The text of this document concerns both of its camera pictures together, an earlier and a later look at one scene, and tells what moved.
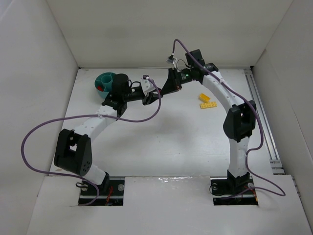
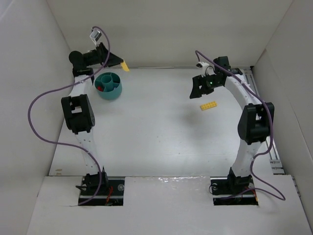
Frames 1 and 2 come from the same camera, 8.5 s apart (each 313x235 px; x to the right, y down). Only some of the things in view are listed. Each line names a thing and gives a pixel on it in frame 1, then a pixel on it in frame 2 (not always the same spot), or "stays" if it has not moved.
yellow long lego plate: (208, 105) stays
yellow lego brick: (204, 98) → (124, 66)
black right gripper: (174, 80) → (202, 84)
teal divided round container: (104, 80) stays
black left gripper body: (146, 98) → (102, 54)
